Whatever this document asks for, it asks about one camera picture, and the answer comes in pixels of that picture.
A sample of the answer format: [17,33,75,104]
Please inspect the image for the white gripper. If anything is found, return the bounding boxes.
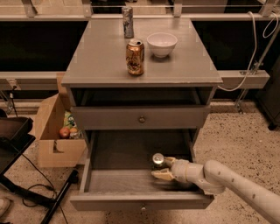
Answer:
[151,157,189,183]

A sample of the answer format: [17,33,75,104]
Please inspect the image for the green soda can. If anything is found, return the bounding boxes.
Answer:
[152,153,165,169]

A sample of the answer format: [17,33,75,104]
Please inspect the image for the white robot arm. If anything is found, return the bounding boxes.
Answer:
[151,153,280,224]

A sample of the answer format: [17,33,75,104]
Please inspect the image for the open middle drawer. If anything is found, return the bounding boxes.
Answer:
[70,129,214,211]

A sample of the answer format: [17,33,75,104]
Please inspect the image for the grey wooden drawer cabinet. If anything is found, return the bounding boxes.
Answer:
[61,17,224,212]

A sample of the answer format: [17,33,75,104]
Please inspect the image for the closed top drawer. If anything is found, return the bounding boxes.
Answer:
[72,105,210,130]

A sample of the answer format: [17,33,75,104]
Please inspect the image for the gold orange soda can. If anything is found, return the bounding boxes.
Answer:
[126,38,144,75]

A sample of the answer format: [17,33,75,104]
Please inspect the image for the tall silver can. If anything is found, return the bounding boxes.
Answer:
[122,6,134,39]

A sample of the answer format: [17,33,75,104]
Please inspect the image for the orange fruit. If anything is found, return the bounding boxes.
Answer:
[69,127,78,133]

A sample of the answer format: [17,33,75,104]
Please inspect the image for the green snack bag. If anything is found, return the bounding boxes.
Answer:
[63,111,76,129]

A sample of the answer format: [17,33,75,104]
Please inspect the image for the red apple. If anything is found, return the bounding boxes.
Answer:
[59,127,70,139]

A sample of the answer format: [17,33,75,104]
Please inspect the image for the cardboard box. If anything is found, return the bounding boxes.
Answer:
[34,73,87,168]

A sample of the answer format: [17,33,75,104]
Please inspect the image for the black stand base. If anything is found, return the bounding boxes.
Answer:
[0,169,80,224]

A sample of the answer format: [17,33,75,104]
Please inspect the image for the white ceramic bowl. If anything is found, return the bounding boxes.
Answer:
[147,32,178,58]

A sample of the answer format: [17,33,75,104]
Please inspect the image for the black tray cart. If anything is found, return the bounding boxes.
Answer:
[0,109,35,174]

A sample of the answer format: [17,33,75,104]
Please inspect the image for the black floor cable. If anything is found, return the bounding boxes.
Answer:
[17,151,69,224]

